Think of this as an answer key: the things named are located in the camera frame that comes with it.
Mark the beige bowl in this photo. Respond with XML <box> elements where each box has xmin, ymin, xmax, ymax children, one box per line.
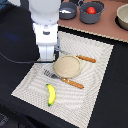
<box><xmin>117</xmin><ymin>4</ymin><xmax>128</xmax><ymax>30</ymax></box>

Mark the fork with wooden handle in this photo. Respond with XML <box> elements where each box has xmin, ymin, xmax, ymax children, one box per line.
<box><xmin>44</xmin><ymin>69</ymin><xmax>84</xmax><ymax>89</ymax></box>

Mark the grey saucepan with handle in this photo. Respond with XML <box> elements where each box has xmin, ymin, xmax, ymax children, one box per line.
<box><xmin>59</xmin><ymin>2</ymin><xmax>77</xmax><ymax>20</ymax></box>

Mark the yellow toy banana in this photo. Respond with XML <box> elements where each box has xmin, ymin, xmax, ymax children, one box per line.
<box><xmin>46</xmin><ymin>84</ymin><xmax>56</xmax><ymax>106</ymax></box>

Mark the grey pot with lid handles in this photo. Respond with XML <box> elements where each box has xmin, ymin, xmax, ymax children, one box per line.
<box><xmin>78</xmin><ymin>0</ymin><xmax>106</xmax><ymax>24</ymax></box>

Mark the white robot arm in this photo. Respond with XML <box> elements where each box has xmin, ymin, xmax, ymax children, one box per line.
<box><xmin>29</xmin><ymin>0</ymin><xmax>61</xmax><ymax>62</ymax></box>

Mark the knife with wooden handle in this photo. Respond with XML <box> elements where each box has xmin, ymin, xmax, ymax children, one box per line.
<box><xmin>57</xmin><ymin>48</ymin><xmax>97</xmax><ymax>64</ymax></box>

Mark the red toy tomato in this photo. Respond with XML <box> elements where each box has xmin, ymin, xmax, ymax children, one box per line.
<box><xmin>86</xmin><ymin>7</ymin><xmax>96</xmax><ymax>14</ymax></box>

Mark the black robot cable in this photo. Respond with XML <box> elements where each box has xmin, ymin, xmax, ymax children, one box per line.
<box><xmin>0</xmin><ymin>51</ymin><xmax>43</xmax><ymax>65</ymax></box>

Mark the round beige plate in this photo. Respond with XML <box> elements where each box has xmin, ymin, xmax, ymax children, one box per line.
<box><xmin>54</xmin><ymin>55</ymin><xmax>81</xmax><ymax>78</ymax></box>

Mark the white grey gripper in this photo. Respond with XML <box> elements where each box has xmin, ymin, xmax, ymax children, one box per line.
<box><xmin>33</xmin><ymin>23</ymin><xmax>59</xmax><ymax>62</ymax></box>

